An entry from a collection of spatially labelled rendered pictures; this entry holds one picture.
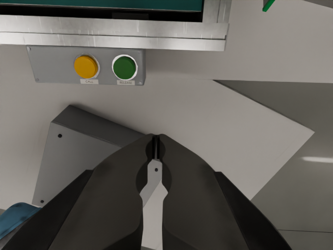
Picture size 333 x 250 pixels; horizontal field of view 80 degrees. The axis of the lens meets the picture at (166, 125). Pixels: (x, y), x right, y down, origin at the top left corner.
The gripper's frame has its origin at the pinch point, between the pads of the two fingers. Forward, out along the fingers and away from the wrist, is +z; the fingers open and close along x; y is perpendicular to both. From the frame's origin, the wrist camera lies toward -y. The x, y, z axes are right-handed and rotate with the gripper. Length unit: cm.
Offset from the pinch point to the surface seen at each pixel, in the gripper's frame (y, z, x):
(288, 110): 50, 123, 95
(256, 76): 4.8, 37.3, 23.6
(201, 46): -2.6, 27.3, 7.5
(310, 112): 51, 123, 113
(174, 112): 15.0, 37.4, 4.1
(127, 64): 0.8, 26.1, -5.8
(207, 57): 0.9, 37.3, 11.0
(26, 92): 11, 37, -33
